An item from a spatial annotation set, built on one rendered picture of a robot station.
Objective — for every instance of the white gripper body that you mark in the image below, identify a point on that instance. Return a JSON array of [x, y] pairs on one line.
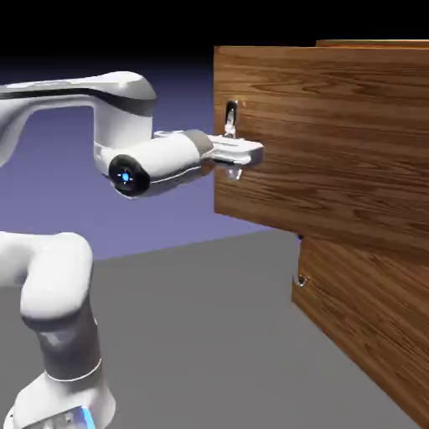
[[238, 150]]

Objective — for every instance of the large wooden cabinet door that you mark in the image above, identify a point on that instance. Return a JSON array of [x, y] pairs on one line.
[[335, 140]]

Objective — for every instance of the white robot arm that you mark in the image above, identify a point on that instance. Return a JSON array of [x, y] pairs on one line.
[[120, 127]]

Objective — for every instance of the wooden cabinet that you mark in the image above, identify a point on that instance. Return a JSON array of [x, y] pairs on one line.
[[368, 43]]

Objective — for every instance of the small wooden cabinet door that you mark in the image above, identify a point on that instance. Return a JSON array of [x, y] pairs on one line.
[[375, 318]]

